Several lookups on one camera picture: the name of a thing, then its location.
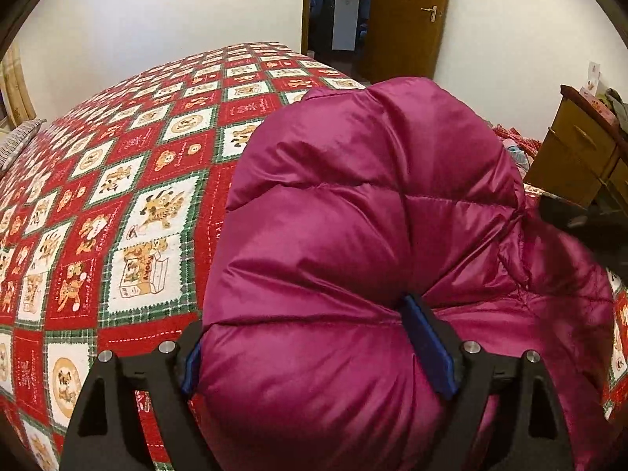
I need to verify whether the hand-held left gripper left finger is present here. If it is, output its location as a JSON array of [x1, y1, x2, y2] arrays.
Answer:
[[59, 321, 217, 471]]

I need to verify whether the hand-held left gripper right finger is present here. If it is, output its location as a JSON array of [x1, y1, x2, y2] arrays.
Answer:
[[401, 293, 575, 471]]

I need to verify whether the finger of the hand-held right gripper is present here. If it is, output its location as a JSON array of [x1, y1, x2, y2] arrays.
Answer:
[[537, 194, 590, 230]]

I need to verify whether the magenta down jacket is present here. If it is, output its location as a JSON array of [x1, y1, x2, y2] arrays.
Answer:
[[199, 77, 616, 471]]

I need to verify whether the pile of patterned clothes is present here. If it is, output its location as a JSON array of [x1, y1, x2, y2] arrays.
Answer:
[[492, 122, 544, 173]]

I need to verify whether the wooden dresser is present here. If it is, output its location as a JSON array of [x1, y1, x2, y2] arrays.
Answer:
[[522, 84, 628, 209]]

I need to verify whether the pink box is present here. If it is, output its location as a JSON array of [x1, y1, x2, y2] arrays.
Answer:
[[579, 86, 620, 126]]

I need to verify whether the red checked printed bedspread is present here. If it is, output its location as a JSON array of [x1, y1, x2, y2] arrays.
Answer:
[[0, 42, 628, 471]]

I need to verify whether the wooden door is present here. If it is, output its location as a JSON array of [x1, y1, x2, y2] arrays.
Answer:
[[363, 0, 453, 84]]

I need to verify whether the striped pillow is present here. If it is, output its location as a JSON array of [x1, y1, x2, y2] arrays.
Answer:
[[0, 118, 48, 173]]

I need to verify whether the beige curtain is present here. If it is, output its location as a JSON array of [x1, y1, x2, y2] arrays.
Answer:
[[0, 43, 36, 129]]

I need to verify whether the wooden door frame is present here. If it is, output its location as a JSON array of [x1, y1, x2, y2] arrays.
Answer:
[[301, 0, 316, 58]]

